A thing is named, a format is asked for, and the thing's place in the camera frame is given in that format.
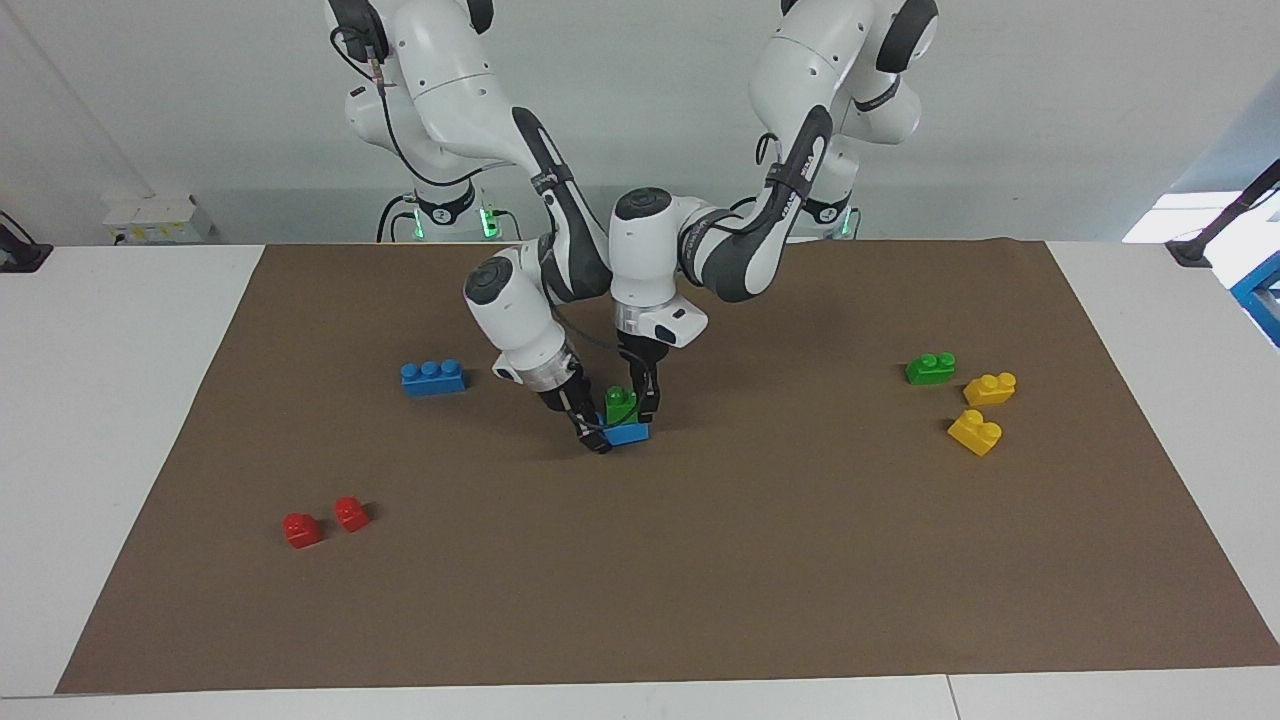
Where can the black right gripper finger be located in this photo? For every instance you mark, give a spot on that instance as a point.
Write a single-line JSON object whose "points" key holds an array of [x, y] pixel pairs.
{"points": [[592, 430]]}

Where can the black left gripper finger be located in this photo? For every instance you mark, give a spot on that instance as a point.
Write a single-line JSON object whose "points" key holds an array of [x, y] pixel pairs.
{"points": [[650, 400], [632, 378]]}

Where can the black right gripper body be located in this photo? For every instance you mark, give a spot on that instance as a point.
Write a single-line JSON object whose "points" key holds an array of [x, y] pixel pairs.
{"points": [[565, 395]]}

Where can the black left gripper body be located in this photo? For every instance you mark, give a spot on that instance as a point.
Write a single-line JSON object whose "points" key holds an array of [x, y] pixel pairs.
{"points": [[640, 358]]}

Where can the green two-stud toy brick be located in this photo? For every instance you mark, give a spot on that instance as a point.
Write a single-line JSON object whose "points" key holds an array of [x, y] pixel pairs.
{"points": [[930, 369], [620, 405]]}

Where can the blue three-stud toy brick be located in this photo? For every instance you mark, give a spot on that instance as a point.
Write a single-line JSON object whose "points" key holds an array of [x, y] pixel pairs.
{"points": [[630, 435], [433, 378]]}

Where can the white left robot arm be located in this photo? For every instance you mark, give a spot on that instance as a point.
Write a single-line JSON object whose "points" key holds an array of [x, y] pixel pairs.
{"points": [[820, 70]]}

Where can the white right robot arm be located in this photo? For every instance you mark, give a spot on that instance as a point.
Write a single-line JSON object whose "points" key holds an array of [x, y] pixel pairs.
{"points": [[450, 70]]}

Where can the brown paper table mat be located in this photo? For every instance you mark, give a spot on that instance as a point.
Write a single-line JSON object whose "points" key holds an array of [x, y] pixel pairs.
{"points": [[650, 550]]}

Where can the red one-stud toy brick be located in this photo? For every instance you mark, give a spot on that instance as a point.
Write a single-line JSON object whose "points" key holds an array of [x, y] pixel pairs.
{"points": [[351, 515], [301, 531]]}

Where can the yellow two-stud toy brick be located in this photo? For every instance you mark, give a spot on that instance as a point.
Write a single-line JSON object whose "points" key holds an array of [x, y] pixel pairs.
{"points": [[975, 433], [990, 389]]}

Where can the white power strip box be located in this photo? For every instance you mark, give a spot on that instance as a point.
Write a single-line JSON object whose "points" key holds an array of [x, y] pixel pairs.
{"points": [[150, 218]]}

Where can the black clamp stand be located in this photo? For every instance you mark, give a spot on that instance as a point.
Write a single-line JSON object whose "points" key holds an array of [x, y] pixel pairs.
{"points": [[1190, 250]]}

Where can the black table clamp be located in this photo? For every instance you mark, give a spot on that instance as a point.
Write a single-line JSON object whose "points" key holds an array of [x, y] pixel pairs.
{"points": [[20, 258]]}

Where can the blue metal frame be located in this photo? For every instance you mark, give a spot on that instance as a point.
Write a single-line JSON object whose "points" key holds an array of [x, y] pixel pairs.
{"points": [[1262, 295]]}

